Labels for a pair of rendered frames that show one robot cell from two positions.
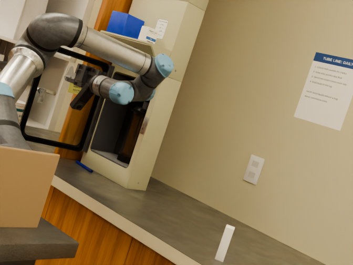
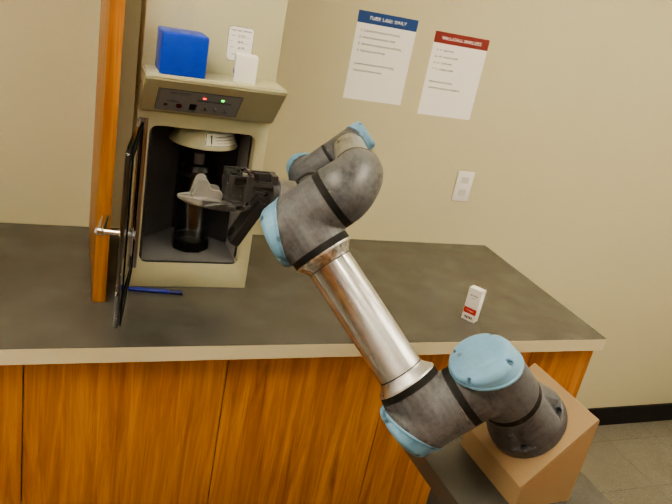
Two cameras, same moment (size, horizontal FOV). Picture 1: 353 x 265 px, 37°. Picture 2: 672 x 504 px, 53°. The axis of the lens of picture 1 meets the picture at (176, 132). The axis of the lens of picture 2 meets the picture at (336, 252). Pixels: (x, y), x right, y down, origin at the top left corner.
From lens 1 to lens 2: 197 cm
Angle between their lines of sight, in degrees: 65
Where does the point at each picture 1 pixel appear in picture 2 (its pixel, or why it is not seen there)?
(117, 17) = (183, 45)
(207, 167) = not seen: hidden behind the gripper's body
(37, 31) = (362, 208)
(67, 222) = (275, 384)
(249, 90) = not seen: hidden behind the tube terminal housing
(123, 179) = (233, 279)
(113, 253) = (368, 379)
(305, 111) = (357, 88)
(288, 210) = not seen: hidden behind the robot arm
